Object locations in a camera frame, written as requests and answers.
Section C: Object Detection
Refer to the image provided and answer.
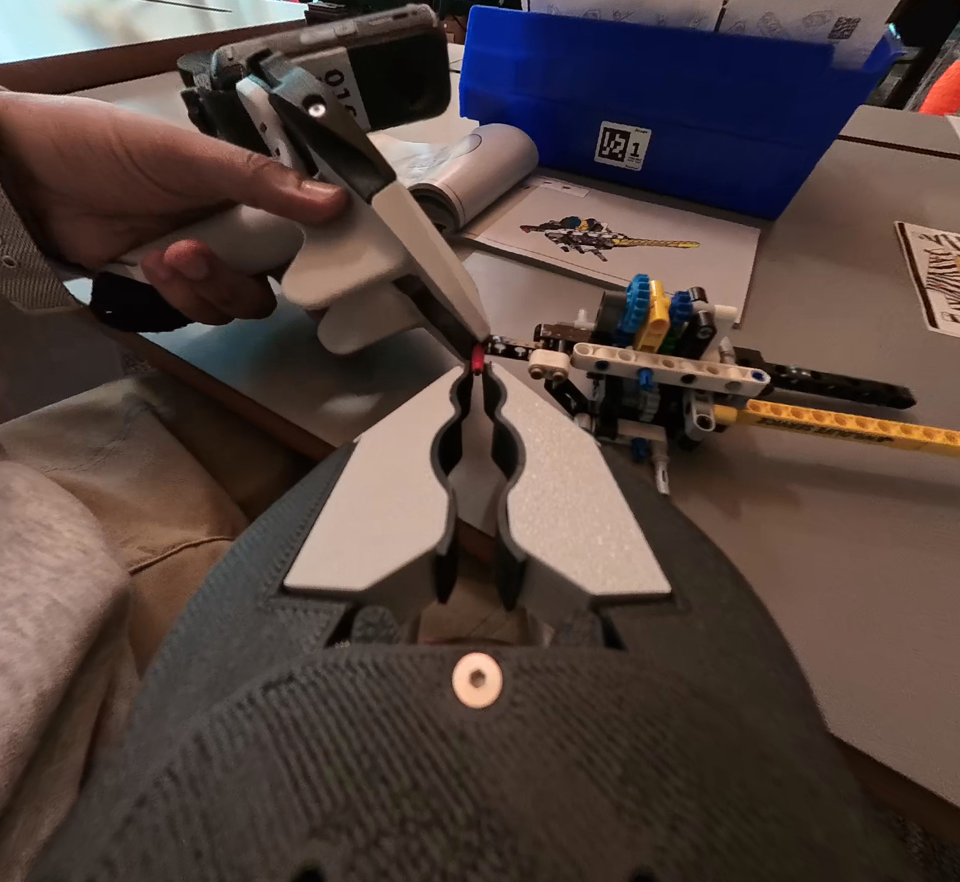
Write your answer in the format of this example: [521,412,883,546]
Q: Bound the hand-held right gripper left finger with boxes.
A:
[282,364,474,606]

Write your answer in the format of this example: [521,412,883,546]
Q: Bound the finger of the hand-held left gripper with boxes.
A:
[369,179,494,361]
[279,210,434,358]

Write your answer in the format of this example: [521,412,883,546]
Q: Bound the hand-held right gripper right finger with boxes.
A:
[484,362,673,626]

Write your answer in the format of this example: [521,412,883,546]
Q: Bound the lego technic model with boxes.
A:
[487,273,960,497]

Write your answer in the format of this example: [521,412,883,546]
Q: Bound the person's left forearm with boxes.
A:
[0,173,95,313]

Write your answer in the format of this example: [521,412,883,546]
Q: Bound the lego instruction booklet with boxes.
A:
[371,123,762,326]

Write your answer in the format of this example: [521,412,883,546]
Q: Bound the person's left hand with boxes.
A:
[0,90,351,328]

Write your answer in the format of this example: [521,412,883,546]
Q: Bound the tan pants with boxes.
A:
[0,364,331,681]

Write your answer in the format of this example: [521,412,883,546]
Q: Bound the grey background desk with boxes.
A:
[0,0,309,96]

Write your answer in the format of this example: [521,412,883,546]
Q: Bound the blue plastic bin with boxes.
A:
[457,4,906,221]

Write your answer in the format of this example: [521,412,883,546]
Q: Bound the grey sweatshirt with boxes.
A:
[0,458,144,882]

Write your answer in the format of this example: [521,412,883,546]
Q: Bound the black striped sticker sheet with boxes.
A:
[894,220,960,337]

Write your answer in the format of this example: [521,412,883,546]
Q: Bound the orange object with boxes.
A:
[918,60,960,117]

